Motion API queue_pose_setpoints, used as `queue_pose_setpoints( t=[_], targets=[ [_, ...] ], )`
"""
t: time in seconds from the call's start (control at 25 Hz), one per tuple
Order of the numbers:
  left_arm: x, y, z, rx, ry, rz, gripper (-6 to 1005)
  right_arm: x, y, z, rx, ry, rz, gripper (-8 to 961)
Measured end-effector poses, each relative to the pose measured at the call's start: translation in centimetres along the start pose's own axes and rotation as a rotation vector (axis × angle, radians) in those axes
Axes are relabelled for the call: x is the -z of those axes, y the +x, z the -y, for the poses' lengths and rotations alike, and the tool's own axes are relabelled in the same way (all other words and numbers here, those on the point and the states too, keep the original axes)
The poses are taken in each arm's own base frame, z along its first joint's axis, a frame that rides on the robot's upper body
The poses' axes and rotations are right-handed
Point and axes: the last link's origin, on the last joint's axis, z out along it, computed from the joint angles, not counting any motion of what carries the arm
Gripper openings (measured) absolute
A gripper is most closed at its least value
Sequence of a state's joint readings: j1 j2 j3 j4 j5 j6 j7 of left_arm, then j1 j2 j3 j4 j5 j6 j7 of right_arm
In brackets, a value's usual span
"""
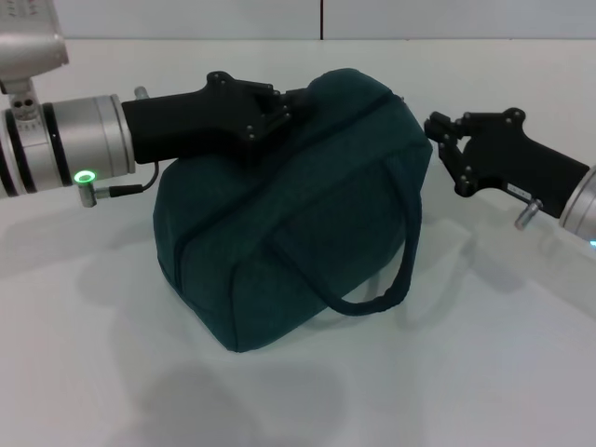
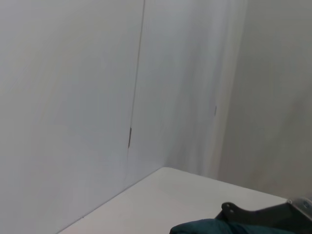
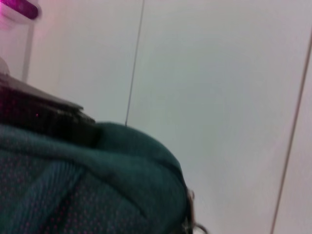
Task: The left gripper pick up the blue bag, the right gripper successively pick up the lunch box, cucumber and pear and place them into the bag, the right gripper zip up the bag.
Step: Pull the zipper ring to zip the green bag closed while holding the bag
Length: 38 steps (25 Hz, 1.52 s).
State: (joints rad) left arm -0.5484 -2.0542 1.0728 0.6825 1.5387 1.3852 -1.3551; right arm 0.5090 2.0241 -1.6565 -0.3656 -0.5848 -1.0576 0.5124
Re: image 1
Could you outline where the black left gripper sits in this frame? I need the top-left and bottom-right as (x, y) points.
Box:
(121, 71), (311, 167)

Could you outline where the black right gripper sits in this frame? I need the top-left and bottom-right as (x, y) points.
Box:
(423, 107), (590, 220)

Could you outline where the dark teal fabric bag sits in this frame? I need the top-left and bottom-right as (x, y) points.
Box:
(153, 67), (434, 354)

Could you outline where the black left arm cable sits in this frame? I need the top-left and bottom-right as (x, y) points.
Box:
(106, 162), (160, 197)

